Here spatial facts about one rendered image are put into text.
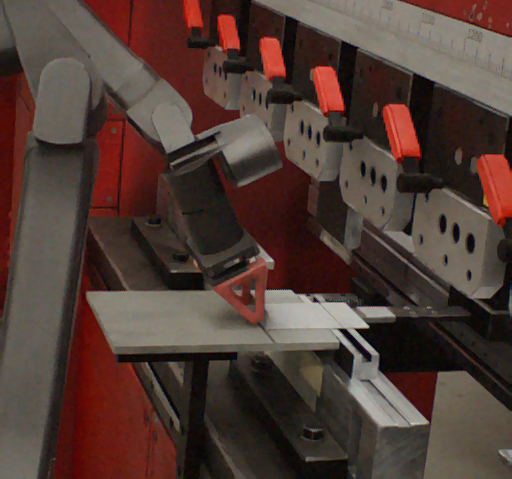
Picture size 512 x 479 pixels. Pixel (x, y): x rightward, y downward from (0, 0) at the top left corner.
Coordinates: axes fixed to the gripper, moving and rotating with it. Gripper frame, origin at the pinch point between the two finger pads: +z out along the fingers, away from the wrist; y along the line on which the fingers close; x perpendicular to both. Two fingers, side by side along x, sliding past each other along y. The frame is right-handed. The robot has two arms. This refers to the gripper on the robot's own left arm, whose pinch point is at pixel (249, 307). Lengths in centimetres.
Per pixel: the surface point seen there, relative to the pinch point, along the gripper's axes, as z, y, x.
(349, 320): 6.7, -1.3, -10.4
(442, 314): 12.3, -0.3, -21.6
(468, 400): 151, 192, -71
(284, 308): 3.6, 3.0, -4.3
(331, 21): -27.3, 0.2, -21.4
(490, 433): 149, 169, -68
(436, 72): -26.6, -28.6, -21.5
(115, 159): 3, 86, 2
